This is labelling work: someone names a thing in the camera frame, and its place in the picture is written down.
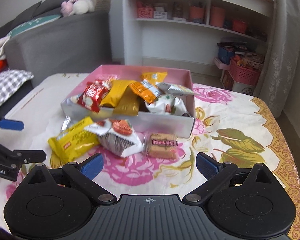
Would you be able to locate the gold wafer bar packet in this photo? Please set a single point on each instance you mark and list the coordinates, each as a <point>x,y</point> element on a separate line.
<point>128,105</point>

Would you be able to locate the pink snack box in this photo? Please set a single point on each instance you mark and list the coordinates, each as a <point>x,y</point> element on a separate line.
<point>140,104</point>

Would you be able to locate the red small basket on shelf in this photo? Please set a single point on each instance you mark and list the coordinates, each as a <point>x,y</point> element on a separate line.
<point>239,26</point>

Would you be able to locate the blue storage box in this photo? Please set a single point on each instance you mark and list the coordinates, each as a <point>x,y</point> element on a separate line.
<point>225,55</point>

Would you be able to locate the orange silver snack packet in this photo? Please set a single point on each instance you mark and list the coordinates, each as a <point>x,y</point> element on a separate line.
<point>146,90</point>

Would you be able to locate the pink cup left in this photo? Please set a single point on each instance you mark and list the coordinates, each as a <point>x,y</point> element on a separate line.
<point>196,14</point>

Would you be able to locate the pink plastic basket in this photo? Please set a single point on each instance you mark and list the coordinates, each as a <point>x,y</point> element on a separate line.
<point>242,74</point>

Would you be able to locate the yellow cake packet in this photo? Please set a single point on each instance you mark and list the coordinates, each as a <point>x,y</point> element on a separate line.
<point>116,92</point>
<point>154,77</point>

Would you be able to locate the white bookshelf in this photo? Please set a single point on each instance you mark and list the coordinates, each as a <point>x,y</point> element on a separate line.
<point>169,39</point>

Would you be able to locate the teal cushion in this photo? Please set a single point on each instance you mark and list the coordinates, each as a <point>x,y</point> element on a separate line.
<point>33,24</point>

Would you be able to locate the white nut snack packet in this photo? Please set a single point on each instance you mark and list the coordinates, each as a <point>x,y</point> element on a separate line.
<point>168,105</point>

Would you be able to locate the pink white plush toy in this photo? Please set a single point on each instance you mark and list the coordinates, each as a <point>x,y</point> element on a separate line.
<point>76,7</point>

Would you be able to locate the white lace curtain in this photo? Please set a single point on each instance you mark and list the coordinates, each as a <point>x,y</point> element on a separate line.
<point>282,56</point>

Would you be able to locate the yellow snack packet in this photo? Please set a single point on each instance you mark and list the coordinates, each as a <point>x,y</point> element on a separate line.
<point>74,141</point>

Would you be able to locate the yellow cake packet back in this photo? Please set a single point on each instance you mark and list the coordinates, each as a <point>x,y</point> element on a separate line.
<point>154,77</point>

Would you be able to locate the white printed storage box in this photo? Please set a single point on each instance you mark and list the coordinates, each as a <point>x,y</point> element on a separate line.
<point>230,84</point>

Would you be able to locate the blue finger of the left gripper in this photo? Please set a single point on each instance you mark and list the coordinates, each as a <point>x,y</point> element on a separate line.
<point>11,124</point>
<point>30,156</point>

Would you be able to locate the brown wafer biscuit packet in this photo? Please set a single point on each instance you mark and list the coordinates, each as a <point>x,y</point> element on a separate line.
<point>161,146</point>

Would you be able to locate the grey checked pillow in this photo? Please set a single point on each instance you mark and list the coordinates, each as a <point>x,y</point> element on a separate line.
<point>11,81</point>

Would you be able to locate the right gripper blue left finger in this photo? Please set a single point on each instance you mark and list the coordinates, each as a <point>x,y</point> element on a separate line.
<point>92,166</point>

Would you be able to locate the pink cup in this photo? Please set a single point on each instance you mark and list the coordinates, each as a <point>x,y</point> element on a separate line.
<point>196,14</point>
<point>217,16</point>

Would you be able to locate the pink cup right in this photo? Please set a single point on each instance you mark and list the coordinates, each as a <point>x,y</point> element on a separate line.
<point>217,16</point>

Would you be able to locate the yellow cake packet middle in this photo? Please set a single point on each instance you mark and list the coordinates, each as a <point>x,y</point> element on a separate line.
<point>116,92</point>

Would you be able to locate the floral tablecloth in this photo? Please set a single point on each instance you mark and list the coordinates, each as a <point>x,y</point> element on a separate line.
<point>222,173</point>

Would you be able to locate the red strawberry snack packet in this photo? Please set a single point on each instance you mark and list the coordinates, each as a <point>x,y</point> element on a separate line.
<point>92,97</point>

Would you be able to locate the red white candy packet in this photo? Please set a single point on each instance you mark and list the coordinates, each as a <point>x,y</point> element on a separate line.
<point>99,82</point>

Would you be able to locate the pink lattice basket on shelf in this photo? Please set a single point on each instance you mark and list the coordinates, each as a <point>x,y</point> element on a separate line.
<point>145,12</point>

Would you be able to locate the silver grey snack packet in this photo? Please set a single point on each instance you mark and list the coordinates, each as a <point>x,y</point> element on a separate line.
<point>174,89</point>

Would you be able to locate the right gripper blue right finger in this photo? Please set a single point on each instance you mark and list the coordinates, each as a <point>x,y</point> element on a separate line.
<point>207,166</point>

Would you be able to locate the white peach snack bag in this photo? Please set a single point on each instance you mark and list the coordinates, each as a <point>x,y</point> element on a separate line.
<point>117,136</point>

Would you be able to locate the white blue pastry packet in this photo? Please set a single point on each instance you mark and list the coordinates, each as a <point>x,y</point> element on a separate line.
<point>71,100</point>

